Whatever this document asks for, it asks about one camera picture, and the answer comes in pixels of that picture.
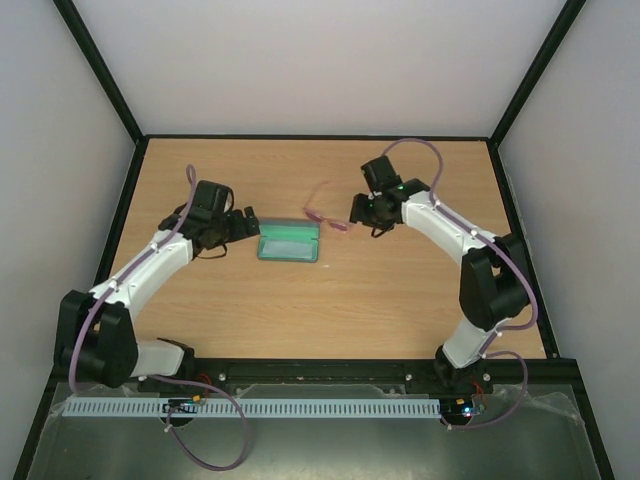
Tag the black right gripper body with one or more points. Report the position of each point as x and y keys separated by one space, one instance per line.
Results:
x=362 y=209

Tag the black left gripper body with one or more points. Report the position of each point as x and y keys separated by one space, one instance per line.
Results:
x=231 y=233

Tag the pink sunglasses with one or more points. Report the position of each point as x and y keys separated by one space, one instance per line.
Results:
x=317 y=208

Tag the grey-blue glasses case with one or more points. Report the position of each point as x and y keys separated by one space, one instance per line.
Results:
x=288 y=240

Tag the blue cleaning cloth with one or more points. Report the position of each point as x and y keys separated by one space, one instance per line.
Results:
x=288 y=249

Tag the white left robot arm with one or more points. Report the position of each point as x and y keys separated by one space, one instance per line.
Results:
x=95 y=335

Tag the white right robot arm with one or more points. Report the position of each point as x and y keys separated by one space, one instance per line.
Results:
x=495 y=292

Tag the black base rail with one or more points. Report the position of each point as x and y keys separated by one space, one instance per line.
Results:
x=411 y=376

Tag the black frame corner post left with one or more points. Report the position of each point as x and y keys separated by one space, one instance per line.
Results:
x=88 y=47

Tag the black frame corner post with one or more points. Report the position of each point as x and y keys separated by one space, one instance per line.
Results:
x=546 y=52
x=88 y=47

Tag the light blue cable duct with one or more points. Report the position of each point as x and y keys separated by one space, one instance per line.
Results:
x=253 y=408

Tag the black frame corner post right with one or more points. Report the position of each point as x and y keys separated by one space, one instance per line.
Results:
x=546 y=52

